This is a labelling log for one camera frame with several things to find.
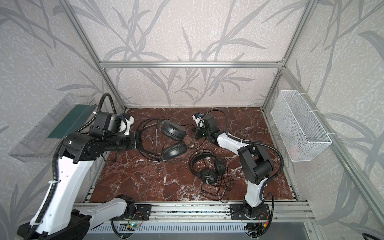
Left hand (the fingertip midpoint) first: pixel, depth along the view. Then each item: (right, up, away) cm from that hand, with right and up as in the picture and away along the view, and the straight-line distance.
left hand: (145, 136), depth 64 cm
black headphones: (+30, -22, +25) cm, 45 cm away
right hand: (+20, +4, +29) cm, 35 cm away
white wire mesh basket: (+67, +1, -2) cm, 67 cm away
